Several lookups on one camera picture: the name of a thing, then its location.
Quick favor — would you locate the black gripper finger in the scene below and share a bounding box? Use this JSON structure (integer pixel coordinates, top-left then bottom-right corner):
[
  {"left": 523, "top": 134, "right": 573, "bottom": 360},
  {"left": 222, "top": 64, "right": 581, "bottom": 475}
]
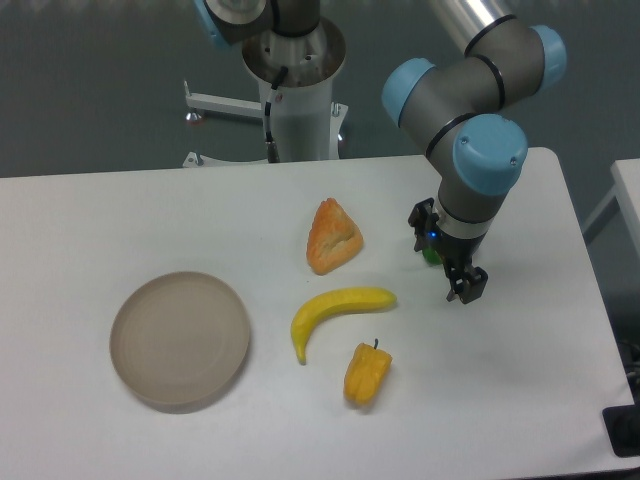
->
[
  {"left": 408, "top": 198, "right": 436, "bottom": 252},
  {"left": 445, "top": 264, "right": 488, "bottom": 304}
]

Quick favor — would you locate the yellow bell pepper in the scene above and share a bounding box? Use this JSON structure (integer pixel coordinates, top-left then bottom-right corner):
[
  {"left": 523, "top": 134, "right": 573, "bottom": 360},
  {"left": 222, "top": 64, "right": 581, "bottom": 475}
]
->
[{"left": 343, "top": 339, "right": 393, "bottom": 406}]

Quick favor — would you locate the yellow banana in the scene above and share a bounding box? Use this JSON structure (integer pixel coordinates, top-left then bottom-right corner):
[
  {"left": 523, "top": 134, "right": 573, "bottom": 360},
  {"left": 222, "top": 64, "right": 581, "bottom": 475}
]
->
[{"left": 290, "top": 286, "right": 397, "bottom": 365}]

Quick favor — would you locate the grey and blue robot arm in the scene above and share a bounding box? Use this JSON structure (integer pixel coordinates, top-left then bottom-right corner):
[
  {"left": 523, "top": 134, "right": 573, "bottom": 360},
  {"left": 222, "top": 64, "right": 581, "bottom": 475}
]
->
[{"left": 195, "top": 1, "right": 567, "bottom": 303}]

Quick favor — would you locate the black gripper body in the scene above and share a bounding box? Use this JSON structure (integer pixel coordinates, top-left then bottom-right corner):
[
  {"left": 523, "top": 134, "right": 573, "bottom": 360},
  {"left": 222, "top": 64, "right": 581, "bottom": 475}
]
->
[{"left": 427, "top": 199, "right": 488, "bottom": 272}]

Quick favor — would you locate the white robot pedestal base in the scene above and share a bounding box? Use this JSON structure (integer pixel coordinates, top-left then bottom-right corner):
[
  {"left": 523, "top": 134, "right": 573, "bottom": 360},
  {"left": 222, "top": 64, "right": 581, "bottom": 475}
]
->
[{"left": 184, "top": 17, "right": 348, "bottom": 163}]

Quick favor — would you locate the black cable on pedestal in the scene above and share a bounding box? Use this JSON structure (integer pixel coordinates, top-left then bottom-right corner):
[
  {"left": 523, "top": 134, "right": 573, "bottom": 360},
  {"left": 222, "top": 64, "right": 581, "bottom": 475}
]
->
[{"left": 263, "top": 65, "right": 289, "bottom": 164}]

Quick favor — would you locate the beige round plate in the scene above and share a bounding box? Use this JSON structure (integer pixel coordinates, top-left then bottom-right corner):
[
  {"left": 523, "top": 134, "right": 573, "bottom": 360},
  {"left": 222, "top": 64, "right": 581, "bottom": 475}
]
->
[{"left": 109, "top": 272, "right": 251, "bottom": 414}]

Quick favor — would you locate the green bell pepper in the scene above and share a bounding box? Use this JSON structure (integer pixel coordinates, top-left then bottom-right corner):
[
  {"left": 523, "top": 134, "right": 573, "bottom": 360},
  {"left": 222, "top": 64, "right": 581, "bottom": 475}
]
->
[{"left": 422, "top": 247, "right": 442, "bottom": 266}]

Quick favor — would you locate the orange triangular pastry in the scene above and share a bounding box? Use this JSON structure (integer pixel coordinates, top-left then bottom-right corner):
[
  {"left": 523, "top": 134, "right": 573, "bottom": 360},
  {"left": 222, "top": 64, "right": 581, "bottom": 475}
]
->
[{"left": 306, "top": 198, "right": 364, "bottom": 275}]

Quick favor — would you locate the white side table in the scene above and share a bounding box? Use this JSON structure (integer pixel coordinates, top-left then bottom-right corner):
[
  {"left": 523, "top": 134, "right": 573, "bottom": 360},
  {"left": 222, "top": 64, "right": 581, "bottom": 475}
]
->
[{"left": 581, "top": 158, "right": 640, "bottom": 252}]

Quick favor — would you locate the black device at table edge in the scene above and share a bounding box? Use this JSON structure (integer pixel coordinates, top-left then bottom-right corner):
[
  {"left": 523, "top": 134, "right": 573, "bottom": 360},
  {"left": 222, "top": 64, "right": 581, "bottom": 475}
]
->
[{"left": 602, "top": 404, "right": 640, "bottom": 458}]

